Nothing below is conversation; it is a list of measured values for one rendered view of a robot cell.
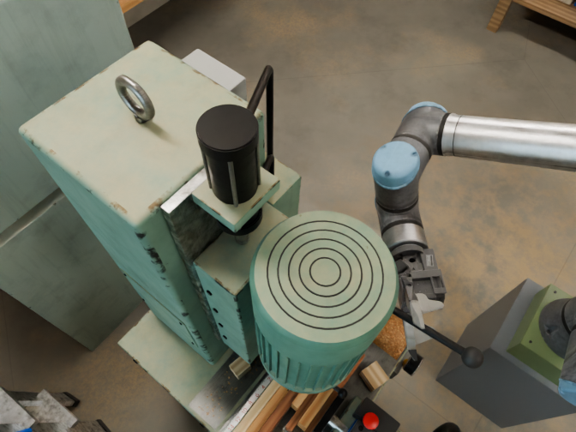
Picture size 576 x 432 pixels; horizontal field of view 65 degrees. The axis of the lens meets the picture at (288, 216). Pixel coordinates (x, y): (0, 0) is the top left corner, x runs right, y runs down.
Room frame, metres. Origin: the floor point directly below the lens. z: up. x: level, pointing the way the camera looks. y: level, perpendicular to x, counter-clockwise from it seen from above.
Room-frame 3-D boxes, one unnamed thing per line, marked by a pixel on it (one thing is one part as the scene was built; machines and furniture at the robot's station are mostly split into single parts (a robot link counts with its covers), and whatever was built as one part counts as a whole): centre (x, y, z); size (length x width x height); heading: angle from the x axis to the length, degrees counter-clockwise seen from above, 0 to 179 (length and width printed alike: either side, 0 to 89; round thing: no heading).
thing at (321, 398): (0.16, -0.10, 0.94); 0.16 x 0.02 x 0.07; 144
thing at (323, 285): (0.21, -0.05, 1.32); 0.18 x 0.18 x 0.31
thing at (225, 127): (0.29, 0.07, 1.53); 0.08 x 0.08 x 0.17; 54
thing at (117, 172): (0.38, 0.19, 1.16); 0.22 x 0.22 x 0.72; 54
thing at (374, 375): (0.20, -0.21, 0.92); 0.05 x 0.04 x 0.04; 36
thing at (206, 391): (0.28, 0.05, 0.76); 0.57 x 0.45 x 0.09; 54
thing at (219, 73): (0.51, 0.13, 1.40); 0.10 x 0.06 x 0.16; 54
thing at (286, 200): (0.46, 0.04, 1.22); 0.09 x 0.08 x 0.15; 54
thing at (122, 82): (0.38, 0.19, 1.55); 0.06 x 0.02 x 0.07; 54
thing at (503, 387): (0.41, -0.86, 0.27); 0.30 x 0.30 x 0.55; 55
